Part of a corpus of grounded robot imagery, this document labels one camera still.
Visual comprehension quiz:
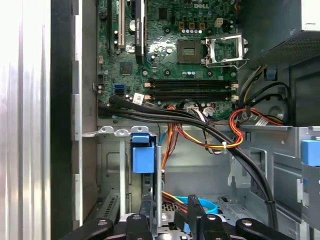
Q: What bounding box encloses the grey power supply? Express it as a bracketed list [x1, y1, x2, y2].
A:
[236, 0, 320, 76]

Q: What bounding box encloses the red yellow wire bundle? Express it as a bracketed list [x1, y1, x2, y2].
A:
[174, 107, 285, 152]

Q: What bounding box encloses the blue drive latch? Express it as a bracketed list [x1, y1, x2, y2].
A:
[301, 139, 320, 167]

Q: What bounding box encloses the metal drive cage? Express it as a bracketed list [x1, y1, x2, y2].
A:
[228, 126, 320, 240]

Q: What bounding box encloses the black open PC case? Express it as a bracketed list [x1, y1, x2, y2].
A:
[49, 0, 320, 240]

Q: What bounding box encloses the black graphics card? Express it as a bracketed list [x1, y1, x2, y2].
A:
[134, 0, 146, 65]

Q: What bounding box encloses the metal disk bay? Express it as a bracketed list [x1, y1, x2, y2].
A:
[81, 124, 166, 240]

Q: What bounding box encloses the black cable bundle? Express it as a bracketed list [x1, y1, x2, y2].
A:
[97, 95, 279, 232]

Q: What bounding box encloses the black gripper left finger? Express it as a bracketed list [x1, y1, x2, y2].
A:
[59, 194, 158, 240]

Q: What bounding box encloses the metal socket cover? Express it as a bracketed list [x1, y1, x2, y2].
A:
[204, 33, 250, 68]

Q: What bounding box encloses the wire locking lever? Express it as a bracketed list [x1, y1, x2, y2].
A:
[206, 57, 250, 70]

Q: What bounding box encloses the orange wire black connector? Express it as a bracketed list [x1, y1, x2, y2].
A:
[161, 190, 189, 228]

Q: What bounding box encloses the yellow black wire bundle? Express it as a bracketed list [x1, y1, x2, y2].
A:
[237, 64, 268, 107]

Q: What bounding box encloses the blue data wire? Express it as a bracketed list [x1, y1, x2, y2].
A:
[174, 195, 219, 235]

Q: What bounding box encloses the white expansion slot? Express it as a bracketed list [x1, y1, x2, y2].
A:
[118, 0, 126, 50]

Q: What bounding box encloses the green motherboard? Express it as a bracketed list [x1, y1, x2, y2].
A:
[97, 0, 240, 120]

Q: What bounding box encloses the black RAM slot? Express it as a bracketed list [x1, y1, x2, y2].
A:
[152, 84, 240, 91]
[144, 95, 240, 103]
[146, 78, 240, 86]
[146, 90, 240, 97]

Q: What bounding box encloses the hard disk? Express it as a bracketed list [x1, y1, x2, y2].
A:
[129, 133, 162, 226]

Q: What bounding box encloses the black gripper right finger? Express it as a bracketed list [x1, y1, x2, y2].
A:
[187, 194, 286, 240]

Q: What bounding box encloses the orange wire bundle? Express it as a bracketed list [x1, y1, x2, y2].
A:
[161, 122, 179, 173]

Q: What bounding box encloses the black expansion slot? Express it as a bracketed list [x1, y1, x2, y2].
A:
[107, 0, 113, 55]

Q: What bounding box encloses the CPU socket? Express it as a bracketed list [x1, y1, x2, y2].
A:
[177, 38, 202, 65]

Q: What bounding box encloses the black plastic shroud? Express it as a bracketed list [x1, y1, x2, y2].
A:
[287, 59, 320, 127]

